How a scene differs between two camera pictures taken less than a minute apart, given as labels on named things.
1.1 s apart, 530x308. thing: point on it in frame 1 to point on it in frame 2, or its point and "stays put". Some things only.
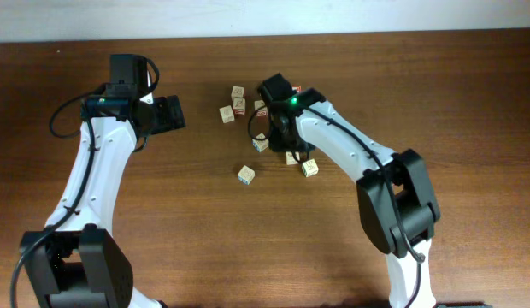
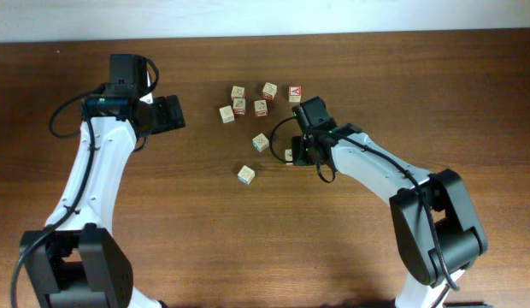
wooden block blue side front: (246, 175) stays put
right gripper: (274, 141) to (299, 158)
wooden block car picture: (291, 159) stays put
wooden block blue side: (261, 144) stays put
